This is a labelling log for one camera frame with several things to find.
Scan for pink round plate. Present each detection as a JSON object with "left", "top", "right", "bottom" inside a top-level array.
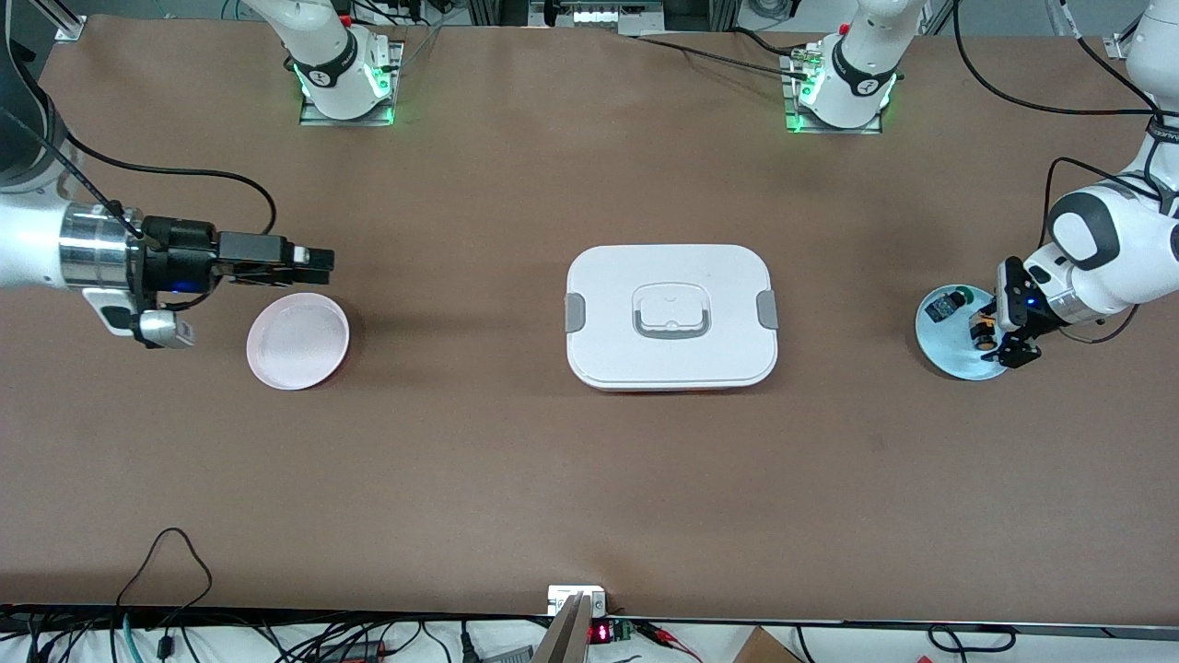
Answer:
[{"left": 246, "top": 292, "right": 351, "bottom": 390}]

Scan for light blue round plate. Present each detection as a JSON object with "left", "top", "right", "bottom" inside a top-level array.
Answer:
[{"left": 915, "top": 285, "right": 1014, "bottom": 381}]

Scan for white lidded container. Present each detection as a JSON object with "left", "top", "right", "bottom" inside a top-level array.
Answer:
[{"left": 564, "top": 244, "right": 780, "bottom": 393}]

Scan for brown cardboard piece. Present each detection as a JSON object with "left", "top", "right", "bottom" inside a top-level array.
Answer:
[{"left": 732, "top": 626, "right": 802, "bottom": 663}]

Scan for aluminium profile bar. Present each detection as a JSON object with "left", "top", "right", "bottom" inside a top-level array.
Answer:
[{"left": 532, "top": 592, "right": 592, "bottom": 663}]

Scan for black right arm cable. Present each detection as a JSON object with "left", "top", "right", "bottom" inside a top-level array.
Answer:
[{"left": 0, "top": 46, "right": 277, "bottom": 242}]

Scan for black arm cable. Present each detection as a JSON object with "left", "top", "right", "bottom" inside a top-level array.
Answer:
[
  {"left": 0, "top": 46, "right": 277, "bottom": 242},
  {"left": 951, "top": 0, "right": 1179, "bottom": 343}
]

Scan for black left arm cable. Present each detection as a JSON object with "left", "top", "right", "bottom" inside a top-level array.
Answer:
[{"left": 951, "top": 0, "right": 1179, "bottom": 343}]

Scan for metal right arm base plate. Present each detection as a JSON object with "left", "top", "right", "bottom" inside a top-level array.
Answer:
[{"left": 298, "top": 40, "right": 406, "bottom": 127}]

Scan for short aluminium frame corner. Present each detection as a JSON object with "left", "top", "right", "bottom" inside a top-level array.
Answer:
[{"left": 37, "top": 0, "right": 88, "bottom": 42}]

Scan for black coiled flat cable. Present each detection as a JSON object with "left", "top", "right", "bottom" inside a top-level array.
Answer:
[{"left": 928, "top": 624, "right": 1017, "bottom": 657}]

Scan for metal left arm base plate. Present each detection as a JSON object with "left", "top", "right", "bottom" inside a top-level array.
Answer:
[{"left": 781, "top": 46, "right": 885, "bottom": 135}]

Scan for thin black looped cable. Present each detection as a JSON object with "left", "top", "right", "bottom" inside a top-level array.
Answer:
[{"left": 112, "top": 527, "right": 215, "bottom": 646}]

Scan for black cable to base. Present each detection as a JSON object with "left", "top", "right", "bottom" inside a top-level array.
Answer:
[{"left": 634, "top": 28, "right": 816, "bottom": 79}]

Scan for small silver mounting bracket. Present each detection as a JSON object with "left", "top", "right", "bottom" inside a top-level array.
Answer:
[{"left": 547, "top": 586, "right": 609, "bottom": 617}]

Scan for red clip lead wires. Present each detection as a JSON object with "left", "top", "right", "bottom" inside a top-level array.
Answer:
[{"left": 636, "top": 622, "right": 703, "bottom": 662}]

